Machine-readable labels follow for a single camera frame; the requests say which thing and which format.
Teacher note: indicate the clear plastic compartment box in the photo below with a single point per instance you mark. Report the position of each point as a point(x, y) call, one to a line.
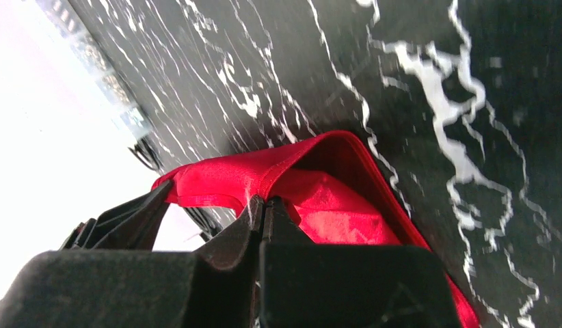
point(110, 90)

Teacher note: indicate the red cloth napkin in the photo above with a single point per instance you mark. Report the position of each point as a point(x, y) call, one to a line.
point(330, 186)

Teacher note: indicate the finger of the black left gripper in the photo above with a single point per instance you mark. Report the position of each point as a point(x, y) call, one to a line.
point(133, 225)

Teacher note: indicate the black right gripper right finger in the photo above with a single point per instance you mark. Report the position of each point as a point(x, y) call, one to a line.
point(304, 284)

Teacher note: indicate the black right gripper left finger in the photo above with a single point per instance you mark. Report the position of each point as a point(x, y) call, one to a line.
point(212, 286)

